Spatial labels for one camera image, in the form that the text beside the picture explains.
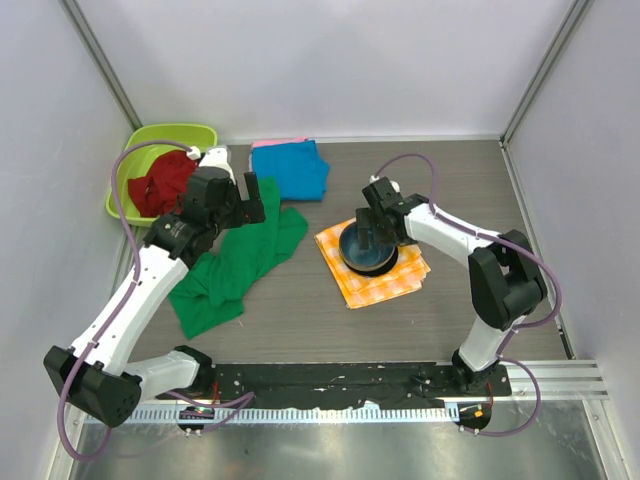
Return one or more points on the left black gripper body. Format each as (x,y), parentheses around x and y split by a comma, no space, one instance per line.
(230,215)

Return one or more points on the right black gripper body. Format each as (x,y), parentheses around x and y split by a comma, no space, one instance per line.
(393,237)

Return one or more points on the dark blue ceramic bowl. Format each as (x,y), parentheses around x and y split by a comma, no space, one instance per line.
(373,261)

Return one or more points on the blue t shirt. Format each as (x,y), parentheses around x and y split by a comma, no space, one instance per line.
(299,171)

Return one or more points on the pink t shirt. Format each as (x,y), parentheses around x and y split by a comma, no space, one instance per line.
(272,142)

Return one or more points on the orange checkered cloth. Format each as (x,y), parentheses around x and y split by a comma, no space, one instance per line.
(360,291)

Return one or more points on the green t shirt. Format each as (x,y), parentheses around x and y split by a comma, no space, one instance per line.
(212,292)

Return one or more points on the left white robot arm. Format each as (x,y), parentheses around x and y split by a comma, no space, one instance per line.
(95,374)

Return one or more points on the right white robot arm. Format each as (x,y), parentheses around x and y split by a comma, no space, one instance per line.
(506,283)

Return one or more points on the red t shirt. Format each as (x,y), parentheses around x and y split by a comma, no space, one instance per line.
(156,193)

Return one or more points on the black saucer plate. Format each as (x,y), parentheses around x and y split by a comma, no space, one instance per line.
(377,270)

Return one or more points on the lime green plastic basin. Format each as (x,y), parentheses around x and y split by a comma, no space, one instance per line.
(160,139)

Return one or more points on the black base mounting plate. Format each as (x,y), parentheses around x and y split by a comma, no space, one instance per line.
(338,386)

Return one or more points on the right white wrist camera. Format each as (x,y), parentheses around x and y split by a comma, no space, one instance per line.
(394,185)

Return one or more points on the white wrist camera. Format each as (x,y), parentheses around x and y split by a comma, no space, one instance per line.
(214,157)
(394,185)

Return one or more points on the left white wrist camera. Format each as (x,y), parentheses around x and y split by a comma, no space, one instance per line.
(214,157)

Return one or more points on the perforated metal rail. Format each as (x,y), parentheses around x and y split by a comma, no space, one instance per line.
(179,413)

